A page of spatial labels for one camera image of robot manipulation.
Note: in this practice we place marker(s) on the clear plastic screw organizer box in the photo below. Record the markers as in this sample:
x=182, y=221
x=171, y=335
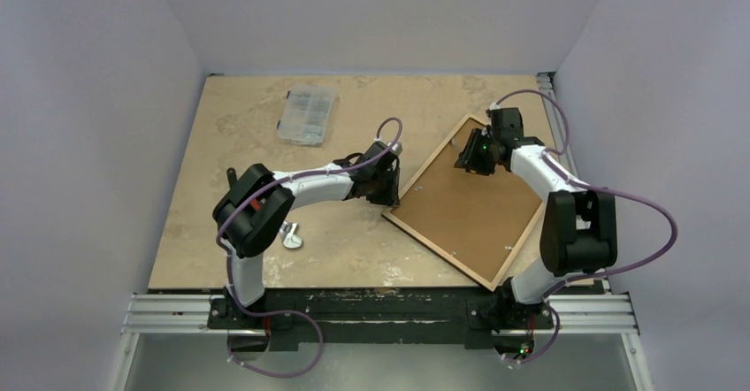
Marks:
x=306, y=114

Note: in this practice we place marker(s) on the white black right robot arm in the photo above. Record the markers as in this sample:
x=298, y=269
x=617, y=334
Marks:
x=578, y=233

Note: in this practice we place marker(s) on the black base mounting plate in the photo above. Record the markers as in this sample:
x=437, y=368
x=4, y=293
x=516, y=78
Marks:
x=517, y=345

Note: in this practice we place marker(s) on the black wooden picture frame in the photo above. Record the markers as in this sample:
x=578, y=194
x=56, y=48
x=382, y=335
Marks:
x=476, y=223

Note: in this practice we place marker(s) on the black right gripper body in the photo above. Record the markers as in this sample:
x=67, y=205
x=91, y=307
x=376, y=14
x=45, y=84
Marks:
x=473, y=157

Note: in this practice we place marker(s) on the red handled adjustable wrench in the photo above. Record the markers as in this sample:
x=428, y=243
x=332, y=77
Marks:
x=289, y=235

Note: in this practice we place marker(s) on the aluminium rail right side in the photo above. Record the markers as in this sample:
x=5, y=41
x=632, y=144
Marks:
x=560, y=132

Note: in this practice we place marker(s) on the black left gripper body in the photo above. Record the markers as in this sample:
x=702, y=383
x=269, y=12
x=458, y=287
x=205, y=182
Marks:
x=384, y=187

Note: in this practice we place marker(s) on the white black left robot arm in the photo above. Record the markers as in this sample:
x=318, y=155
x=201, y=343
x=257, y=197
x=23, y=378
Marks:
x=253, y=211

